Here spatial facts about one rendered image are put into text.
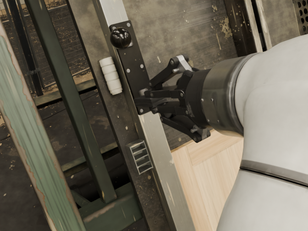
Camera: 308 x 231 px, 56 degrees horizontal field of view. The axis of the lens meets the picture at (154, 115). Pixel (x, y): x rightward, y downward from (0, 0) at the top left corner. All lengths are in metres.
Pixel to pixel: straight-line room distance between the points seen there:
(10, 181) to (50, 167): 1.87
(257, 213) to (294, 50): 0.12
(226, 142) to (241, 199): 0.60
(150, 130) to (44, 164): 0.23
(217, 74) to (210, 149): 0.49
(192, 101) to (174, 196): 0.41
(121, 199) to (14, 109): 0.34
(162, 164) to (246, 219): 0.48
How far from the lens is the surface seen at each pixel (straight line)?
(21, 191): 2.36
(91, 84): 1.79
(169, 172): 0.70
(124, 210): 0.76
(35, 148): 0.58
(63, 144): 2.58
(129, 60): 0.63
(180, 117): 0.47
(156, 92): 0.47
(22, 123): 0.58
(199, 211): 0.81
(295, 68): 0.24
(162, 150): 0.68
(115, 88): 0.64
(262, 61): 0.27
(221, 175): 0.83
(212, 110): 0.32
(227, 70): 0.31
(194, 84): 0.35
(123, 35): 0.52
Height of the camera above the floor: 1.76
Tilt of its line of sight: 40 degrees down
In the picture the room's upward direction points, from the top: straight up
